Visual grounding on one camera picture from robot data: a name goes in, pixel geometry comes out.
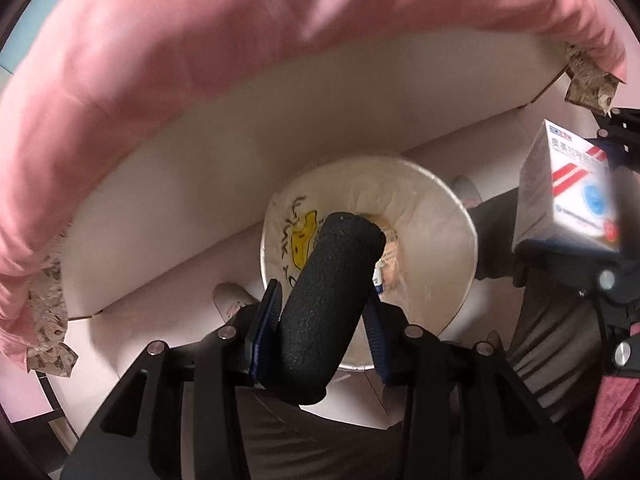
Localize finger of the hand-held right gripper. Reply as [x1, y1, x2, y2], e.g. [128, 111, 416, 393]
[517, 237, 640, 376]
[592, 106, 640, 261]

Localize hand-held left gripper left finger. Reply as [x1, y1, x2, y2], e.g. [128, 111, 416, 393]
[60, 279, 283, 480]

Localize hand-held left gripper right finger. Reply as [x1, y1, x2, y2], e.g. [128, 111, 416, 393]
[361, 295, 583, 480]

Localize black foam cylinder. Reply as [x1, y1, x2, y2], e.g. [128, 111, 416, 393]
[262, 211, 387, 406]

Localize white medicine box red stripes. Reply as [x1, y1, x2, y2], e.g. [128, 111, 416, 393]
[515, 119, 623, 253]

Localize smiley print plastic bag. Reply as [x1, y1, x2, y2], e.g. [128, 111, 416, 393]
[262, 160, 473, 341]

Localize white paper bowl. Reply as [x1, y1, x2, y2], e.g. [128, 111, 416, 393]
[258, 156, 479, 371]

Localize person's right leg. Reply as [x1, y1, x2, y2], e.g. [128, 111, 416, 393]
[450, 175, 606, 421]

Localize white bed base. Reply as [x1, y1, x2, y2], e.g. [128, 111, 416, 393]
[60, 30, 571, 321]

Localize pink fleece garment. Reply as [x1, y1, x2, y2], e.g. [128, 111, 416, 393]
[580, 370, 640, 480]

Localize pink floral blanket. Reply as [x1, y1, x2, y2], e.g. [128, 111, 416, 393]
[0, 0, 628, 373]

